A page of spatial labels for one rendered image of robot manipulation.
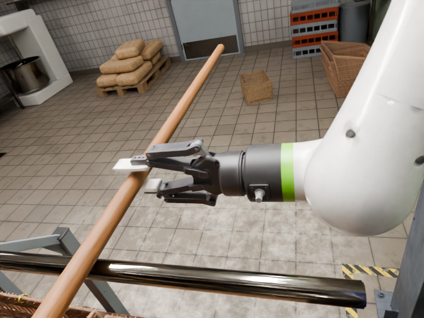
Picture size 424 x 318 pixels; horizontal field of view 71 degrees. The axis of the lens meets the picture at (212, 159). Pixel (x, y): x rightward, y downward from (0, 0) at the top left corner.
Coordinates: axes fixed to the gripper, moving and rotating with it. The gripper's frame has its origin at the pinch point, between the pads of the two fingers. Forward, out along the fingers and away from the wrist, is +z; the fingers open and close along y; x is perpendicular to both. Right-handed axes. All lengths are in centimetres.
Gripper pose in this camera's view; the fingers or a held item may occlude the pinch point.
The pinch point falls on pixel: (137, 175)
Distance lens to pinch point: 56.2
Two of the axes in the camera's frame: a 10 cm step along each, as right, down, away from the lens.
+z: -9.5, 0.3, 3.0
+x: 2.2, -6.0, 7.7
